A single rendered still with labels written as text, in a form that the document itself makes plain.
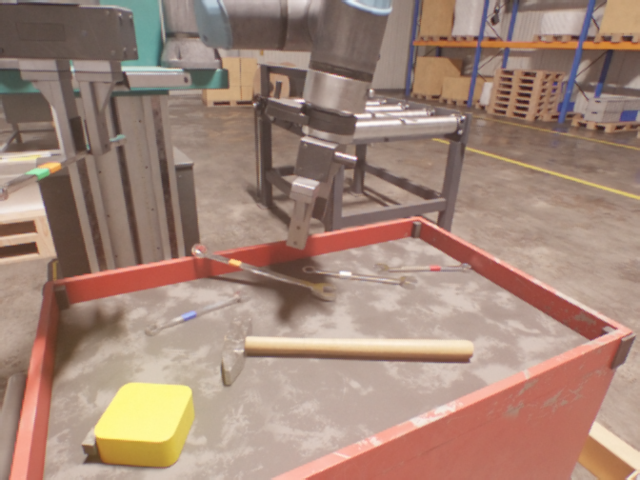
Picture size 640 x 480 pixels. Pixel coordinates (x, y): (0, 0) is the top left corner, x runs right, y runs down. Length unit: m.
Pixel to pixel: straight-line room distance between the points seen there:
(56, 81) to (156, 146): 1.08
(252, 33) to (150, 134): 1.00
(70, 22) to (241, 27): 0.23
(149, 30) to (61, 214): 0.74
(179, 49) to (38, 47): 0.90
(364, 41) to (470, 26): 12.00
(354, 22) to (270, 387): 0.46
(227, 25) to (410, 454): 0.58
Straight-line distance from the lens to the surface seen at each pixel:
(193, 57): 1.40
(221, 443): 0.49
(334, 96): 0.57
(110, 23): 0.51
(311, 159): 0.56
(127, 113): 1.63
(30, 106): 6.46
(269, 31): 0.66
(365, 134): 2.49
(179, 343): 0.62
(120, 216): 1.71
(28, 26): 0.55
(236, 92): 10.34
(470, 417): 0.51
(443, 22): 13.57
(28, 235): 3.17
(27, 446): 0.50
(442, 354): 0.59
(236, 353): 0.55
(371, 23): 0.58
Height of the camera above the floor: 1.28
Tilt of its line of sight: 25 degrees down
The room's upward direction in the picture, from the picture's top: 2 degrees clockwise
